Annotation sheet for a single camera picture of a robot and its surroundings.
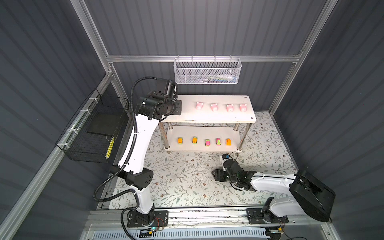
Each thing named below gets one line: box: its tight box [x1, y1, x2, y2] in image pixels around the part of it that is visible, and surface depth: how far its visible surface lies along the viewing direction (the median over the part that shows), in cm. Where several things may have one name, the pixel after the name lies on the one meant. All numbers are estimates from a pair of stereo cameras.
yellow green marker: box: [105, 137, 115, 160], surface depth 68 cm
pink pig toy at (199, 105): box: [196, 102, 203, 110], surface depth 76 cm
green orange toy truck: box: [191, 136, 198, 145], surface depth 97 cm
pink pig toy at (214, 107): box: [210, 103, 218, 112], surface depth 75 cm
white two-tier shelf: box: [159, 95, 257, 152], surface depth 84 cm
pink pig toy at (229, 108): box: [226, 104, 234, 113], surface depth 75 cm
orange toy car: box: [225, 138, 232, 146], surface depth 96 cm
